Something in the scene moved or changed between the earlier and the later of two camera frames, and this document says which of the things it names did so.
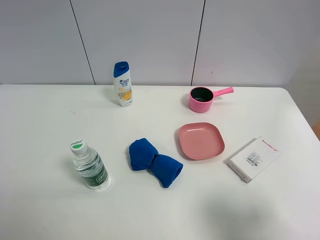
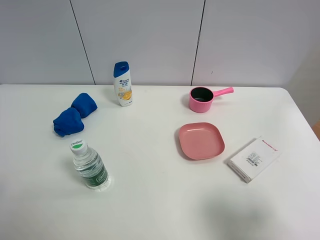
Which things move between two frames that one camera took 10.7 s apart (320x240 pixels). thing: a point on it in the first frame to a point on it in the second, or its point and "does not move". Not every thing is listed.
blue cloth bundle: (144, 155) to (69, 121)
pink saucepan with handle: (201, 98) does not move
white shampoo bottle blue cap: (122, 83) does not move
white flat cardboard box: (254, 159) does not move
